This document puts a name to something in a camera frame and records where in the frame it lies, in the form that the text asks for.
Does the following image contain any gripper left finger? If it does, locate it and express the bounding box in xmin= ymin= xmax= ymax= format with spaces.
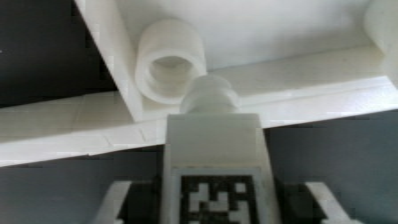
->
xmin=89 ymin=181 xmax=132 ymax=224

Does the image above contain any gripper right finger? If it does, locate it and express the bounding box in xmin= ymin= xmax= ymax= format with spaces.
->
xmin=306 ymin=182 xmax=365 ymax=224

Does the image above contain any white table leg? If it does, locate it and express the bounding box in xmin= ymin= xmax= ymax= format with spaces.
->
xmin=161 ymin=76 xmax=283 ymax=224
xmin=365 ymin=0 xmax=398 ymax=87

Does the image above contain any white square table top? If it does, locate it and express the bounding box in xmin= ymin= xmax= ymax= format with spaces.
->
xmin=75 ymin=0 xmax=398 ymax=121

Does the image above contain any white table leg front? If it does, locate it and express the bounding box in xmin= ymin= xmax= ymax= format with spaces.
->
xmin=365 ymin=0 xmax=398 ymax=87

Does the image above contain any white front fence bar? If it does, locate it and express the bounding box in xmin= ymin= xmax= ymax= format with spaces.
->
xmin=0 ymin=90 xmax=398 ymax=168

